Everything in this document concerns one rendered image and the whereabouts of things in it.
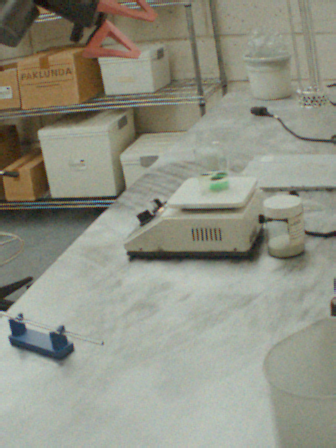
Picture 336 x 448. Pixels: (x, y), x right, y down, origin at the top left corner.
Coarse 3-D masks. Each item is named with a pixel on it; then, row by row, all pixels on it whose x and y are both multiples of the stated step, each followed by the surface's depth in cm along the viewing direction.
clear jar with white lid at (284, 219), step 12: (264, 204) 125; (276, 204) 124; (288, 204) 123; (300, 204) 123; (276, 216) 123; (288, 216) 122; (300, 216) 124; (276, 228) 123; (288, 228) 123; (300, 228) 124; (276, 240) 124; (288, 240) 124; (300, 240) 124; (276, 252) 125; (288, 252) 124; (300, 252) 125
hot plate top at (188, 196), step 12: (192, 180) 137; (240, 180) 134; (252, 180) 133; (180, 192) 132; (192, 192) 131; (228, 192) 129; (240, 192) 128; (168, 204) 128; (180, 204) 127; (192, 204) 127; (204, 204) 126; (216, 204) 126; (228, 204) 125; (240, 204) 125
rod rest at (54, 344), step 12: (12, 324) 109; (24, 324) 111; (12, 336) 109; (24, 336) 109; (36, 336) 109; (48, 336) 108; (60, 336) 105; (36, 348) 106; (48, 348) 105; (60, 348) 105; (72, 348) 106
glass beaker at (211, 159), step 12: (204, 144) 131; (216, 144) 130; (204, 156) 127; (216, 156) 126; (204, 168) 127; (216, 168) 127; (228, 168) 129; (204, 180) 128; (216, 180) 128; (228, 180) 129; (204, 192) 129; (216, 192) 128
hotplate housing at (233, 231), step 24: (168, 216) 129; (192, 216) 127; (216, 216) 126; (240, 216) 125; (264, 216) 133; (144, 240) 131; (168, 240) 130; (192, 240) 128; (216, 240) 127; (240, 240) 126
